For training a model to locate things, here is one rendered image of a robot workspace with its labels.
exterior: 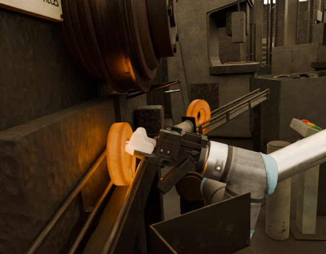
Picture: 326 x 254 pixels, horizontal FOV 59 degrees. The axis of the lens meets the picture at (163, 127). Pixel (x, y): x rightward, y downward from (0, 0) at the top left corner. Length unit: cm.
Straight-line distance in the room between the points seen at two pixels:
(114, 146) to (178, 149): 14
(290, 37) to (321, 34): 506
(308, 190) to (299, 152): 82
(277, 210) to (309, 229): 23
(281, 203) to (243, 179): 97
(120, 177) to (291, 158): 48
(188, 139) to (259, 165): 17
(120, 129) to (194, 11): 298
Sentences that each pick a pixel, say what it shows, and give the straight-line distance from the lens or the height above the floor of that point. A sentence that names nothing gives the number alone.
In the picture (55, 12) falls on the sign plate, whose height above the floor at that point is 107.
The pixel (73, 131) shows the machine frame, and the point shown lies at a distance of 59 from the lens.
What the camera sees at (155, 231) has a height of 72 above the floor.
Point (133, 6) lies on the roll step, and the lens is 67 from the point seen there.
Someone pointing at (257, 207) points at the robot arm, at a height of 62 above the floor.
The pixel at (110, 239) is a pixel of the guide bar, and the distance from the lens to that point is 52.
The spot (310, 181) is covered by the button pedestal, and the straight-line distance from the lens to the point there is 168.
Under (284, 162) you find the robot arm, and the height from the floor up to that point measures 67.
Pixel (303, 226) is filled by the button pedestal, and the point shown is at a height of 6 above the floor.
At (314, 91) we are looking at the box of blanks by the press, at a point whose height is 61.
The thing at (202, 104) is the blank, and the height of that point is 76.
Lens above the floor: 96
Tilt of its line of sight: 13 degrees down
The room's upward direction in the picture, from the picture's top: 4 degrees counter-clockwise
